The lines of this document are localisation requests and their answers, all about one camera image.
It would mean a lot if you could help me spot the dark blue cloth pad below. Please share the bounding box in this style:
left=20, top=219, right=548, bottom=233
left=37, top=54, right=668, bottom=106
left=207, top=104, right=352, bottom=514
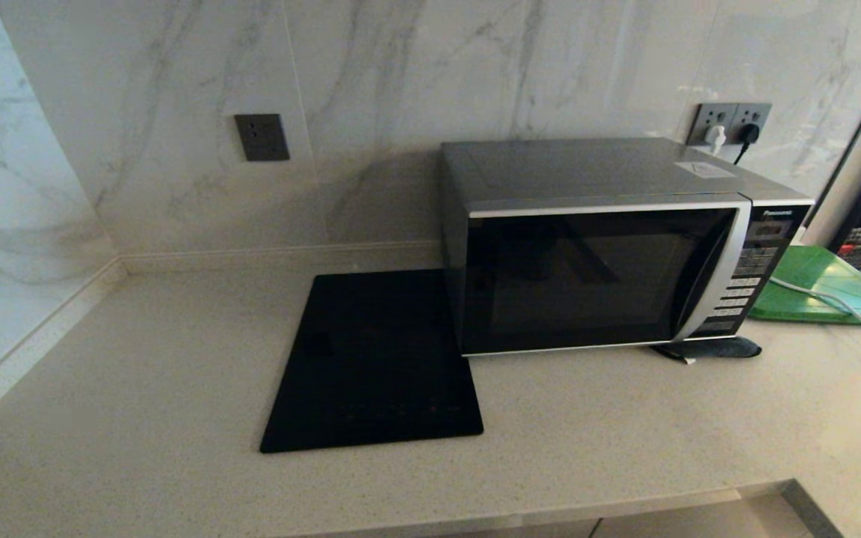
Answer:
left=650, top=336, right=763, bottom=365

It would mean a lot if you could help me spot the single dark grey wall socket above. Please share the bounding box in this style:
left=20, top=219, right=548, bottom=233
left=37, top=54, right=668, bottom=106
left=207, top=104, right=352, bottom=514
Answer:
left=235, top=114, right=291, bottom=162

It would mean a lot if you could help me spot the grey socket with black plug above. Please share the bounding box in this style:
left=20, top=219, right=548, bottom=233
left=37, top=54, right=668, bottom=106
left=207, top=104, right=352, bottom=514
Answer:
left=732, top=103, right=773, bottom=145

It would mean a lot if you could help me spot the grey socket with white plug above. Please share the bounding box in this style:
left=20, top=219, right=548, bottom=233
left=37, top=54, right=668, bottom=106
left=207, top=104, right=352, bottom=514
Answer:
left=687, top=103, right=736, bottom=147

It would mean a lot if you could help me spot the silver microwave oven body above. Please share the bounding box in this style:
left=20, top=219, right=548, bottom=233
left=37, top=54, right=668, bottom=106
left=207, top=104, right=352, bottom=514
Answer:
left=439, top=138, right=815, bottom=358

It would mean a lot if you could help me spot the beige narrow cabinet front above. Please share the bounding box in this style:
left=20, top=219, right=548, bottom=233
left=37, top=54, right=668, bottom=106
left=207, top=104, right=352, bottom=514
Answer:
left=593, top=495, right=801, bottom=538

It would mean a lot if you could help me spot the black power plug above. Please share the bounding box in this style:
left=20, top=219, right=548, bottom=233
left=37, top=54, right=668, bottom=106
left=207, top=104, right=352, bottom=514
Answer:
left=732, top=124, right=762, bottom=165

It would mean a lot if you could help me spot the black glass induction cooktop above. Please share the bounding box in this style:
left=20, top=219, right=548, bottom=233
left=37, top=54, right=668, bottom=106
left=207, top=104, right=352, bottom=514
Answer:
left=259, top=269, right=485, bottom=454

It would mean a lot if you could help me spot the black glass microwave door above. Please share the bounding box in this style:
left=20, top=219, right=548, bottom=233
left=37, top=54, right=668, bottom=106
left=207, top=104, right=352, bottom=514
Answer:
left=463, top=198, right=754, bottom=356

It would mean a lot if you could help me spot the white power cable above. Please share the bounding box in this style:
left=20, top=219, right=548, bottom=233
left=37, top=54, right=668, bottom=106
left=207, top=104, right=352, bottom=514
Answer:
left=769, top=276, right=861, bottom=346

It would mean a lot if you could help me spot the green plastic cutting board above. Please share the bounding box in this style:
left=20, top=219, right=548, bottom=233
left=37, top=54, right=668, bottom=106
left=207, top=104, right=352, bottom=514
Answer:
left=746, top=245, right=861, bottom=326

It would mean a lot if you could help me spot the beige wide cabinet front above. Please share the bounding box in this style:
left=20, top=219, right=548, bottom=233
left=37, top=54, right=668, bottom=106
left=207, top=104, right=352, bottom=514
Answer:
left=416, top=521, right=602, bottom=538

